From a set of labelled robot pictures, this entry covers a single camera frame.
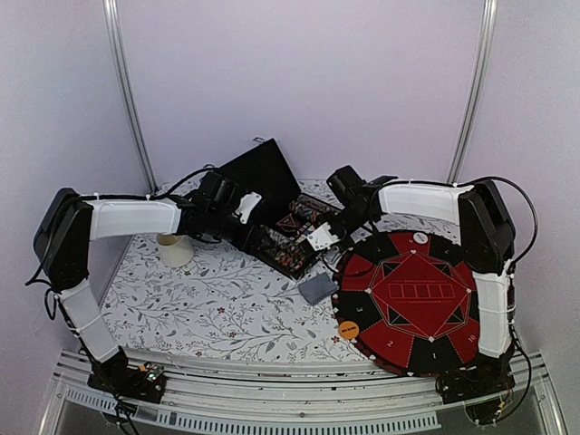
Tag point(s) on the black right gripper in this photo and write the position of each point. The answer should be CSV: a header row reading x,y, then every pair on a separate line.
x,y
347,243

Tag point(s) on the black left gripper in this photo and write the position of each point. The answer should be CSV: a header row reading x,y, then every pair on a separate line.
x,y
256,236

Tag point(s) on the white dealer button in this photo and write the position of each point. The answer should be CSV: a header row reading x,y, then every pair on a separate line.
x,y
420,238

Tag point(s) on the orange big blind button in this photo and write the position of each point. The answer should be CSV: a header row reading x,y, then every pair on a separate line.
x,y
348,330

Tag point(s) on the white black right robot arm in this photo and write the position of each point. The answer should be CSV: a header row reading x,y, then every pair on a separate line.
x,y
456,212

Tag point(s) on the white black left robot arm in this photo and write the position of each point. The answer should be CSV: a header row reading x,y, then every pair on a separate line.
x,y
80,244

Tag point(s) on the back row poker chips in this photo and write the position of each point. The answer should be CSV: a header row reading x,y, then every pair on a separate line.
x,y
310,208

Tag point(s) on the row poker chips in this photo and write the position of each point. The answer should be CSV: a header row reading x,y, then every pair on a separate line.
x,y
310,208
291,258

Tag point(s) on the front row poker chips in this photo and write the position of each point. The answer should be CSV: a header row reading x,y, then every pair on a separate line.
x,y
291,258

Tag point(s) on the open black poker chip case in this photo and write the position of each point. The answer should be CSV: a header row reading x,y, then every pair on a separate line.
x,y
264,170

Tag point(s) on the grey card deck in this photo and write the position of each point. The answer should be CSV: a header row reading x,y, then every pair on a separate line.
x,y
316,289

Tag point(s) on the floral white table mat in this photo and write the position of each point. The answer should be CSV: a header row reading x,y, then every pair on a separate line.
x,y
222,304

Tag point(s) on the round red black poker mat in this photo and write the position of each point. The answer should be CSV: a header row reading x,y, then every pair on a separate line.
x,y
424,310

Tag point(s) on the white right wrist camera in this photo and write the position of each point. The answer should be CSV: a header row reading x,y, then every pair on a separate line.
x,y
322,238

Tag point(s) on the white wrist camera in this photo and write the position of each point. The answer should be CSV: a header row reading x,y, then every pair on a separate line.
x,y
322,238
246,206

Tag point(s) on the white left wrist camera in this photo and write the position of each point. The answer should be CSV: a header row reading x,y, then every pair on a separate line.
x,y
246,206

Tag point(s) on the right aluminium frame post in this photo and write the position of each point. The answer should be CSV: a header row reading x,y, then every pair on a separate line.
x,y
484,46

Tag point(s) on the aluminium frame post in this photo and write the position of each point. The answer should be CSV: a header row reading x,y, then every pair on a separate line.
x,y
484,46
113,24

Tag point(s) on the left aluminium frame post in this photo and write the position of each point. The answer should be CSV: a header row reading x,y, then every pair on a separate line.
x,y
113,24

